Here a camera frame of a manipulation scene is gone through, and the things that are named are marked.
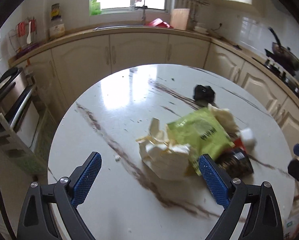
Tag red snack wrapper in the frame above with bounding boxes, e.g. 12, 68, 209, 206
233, 138, 246, 152

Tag dark brown snack wrapper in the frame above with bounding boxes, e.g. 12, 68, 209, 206
216, 147, 254, 179

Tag yellow snack packet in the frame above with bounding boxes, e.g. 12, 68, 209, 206
207, 103, 239, 135

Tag light green snack packet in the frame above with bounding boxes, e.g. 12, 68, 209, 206
166, 107, 234, 175

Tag white paper tissue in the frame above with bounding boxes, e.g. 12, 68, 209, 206
136, 118, 196, 181

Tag crumpled black trash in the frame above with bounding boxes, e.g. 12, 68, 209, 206
193, 85, 216, 103

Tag cream lower kitchen cabinets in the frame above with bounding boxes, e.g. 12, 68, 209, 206
9, 27, 299, 147

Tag white rolling storage cart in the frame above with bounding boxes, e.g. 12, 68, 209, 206
0, 84, 58, 176

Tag gas stove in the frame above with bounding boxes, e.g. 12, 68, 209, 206
252, 57, 299, 98

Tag round white marble table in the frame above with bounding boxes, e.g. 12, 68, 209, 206
47, 64, 295, 239

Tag black frying pan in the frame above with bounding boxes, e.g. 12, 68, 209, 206
265, 27, 299, 76

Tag black rice cooker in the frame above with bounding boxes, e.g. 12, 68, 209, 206
0, 67, 28, 114

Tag white bowls stack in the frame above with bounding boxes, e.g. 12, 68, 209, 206
193, 23, 208, 35

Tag clear jar yellow label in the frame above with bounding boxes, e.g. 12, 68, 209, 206
49, 3, 65, 40

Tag wooden cutting board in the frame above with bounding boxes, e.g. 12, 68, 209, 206
169, 8, 190, 30

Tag red basin in sink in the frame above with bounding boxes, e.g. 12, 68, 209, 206
145, 18, 173, 29

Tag green bottle on windowsill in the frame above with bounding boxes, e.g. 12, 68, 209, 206
89, 0, 101, 16

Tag wire utensil rack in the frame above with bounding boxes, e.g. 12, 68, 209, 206
8, 17, 39, 59

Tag wall utensil rail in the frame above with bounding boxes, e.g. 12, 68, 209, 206
174, 0, 210, 23

